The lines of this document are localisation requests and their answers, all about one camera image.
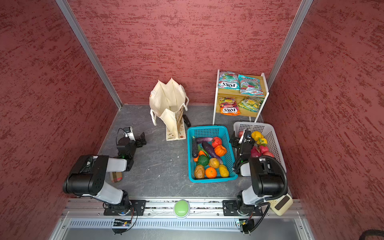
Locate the teal candy bag right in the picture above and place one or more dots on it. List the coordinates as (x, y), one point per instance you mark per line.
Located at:
(250, 86)

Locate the orange candy bag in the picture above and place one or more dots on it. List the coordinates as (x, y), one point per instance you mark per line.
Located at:
(229, 106)

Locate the teal plastic basket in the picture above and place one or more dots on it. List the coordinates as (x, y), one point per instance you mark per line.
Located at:
(206, 134)

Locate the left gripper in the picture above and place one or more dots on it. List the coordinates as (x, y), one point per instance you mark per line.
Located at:
(139, 141)

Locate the white plastic basket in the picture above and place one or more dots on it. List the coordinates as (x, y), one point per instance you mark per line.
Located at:
(268, 132)

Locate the purple eggplant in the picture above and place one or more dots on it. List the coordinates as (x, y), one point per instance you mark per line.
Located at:
(210, 150)

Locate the teal candy bag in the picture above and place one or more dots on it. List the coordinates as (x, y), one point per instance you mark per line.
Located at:
(229, 80)
(250, 86)

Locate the yellow bell pepper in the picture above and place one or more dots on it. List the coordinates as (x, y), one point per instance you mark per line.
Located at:
(257, 136)

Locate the red apple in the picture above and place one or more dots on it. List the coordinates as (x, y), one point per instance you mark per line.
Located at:
(268, 154)

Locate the cream canvas grocery bag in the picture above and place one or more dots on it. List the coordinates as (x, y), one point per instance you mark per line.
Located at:
(168, 102)

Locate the plaid case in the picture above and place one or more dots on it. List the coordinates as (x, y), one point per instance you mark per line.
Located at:
(116, 177)

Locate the green push button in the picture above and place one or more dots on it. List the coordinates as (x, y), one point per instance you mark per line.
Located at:
(182, 209)

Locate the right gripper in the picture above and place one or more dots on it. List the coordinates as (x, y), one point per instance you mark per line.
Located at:
(244, 141)

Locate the pink dragon fruit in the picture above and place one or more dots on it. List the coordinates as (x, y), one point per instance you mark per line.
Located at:
(255, 152)

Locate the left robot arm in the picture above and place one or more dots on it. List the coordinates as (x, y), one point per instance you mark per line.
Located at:
(87, 176)

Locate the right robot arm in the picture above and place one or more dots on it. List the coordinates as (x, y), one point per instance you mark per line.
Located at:
(268, 177)

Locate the orange tangerine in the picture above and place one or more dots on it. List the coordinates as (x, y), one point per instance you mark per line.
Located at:
(211, 173)

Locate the white wooden shelf rack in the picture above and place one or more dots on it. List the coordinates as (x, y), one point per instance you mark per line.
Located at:
(253, 117)

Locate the green yellow candy bag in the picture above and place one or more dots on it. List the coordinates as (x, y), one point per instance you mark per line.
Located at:
(252, 104)

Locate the potato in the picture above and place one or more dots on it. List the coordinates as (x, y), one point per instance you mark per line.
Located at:
(199, 172)

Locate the cream calculator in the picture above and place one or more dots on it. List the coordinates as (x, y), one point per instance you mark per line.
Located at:
(281, 205)

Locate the teal candy bag left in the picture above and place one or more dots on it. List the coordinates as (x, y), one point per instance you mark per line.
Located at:
(229, 80)

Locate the yellow corn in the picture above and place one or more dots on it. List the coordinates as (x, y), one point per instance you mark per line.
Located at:
(224, 172)

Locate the orange pumpkin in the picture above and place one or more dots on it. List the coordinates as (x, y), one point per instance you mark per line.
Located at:
(220, 150)

